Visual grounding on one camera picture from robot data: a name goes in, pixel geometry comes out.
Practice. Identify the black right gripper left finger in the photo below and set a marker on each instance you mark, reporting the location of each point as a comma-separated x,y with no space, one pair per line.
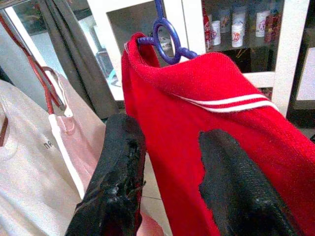
115,172

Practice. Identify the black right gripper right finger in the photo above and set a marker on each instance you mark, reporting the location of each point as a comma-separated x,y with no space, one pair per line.
233,186

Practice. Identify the red knit sweater white stripes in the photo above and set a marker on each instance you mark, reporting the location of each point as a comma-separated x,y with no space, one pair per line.
177,118

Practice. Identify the dark red clothes hanger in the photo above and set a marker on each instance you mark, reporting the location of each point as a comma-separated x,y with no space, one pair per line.
51,105

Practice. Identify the blue plastic clothes hanger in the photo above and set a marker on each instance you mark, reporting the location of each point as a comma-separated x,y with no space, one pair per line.
158,8

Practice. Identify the pink and white garment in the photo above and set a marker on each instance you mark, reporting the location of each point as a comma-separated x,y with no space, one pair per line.
29,159

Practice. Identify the grey curtain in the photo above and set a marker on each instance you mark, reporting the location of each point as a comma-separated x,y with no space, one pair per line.
73,49

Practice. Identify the white glass display cabinet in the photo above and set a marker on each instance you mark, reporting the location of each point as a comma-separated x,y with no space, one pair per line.
288,49

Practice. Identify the white printed cup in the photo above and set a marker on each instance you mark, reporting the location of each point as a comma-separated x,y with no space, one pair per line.
216,33
237,37
262,24

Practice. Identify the red cola bottle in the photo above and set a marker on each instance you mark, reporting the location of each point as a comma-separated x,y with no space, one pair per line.
206,32

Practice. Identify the red printed can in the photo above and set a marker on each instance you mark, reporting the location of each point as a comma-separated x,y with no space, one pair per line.
272,28

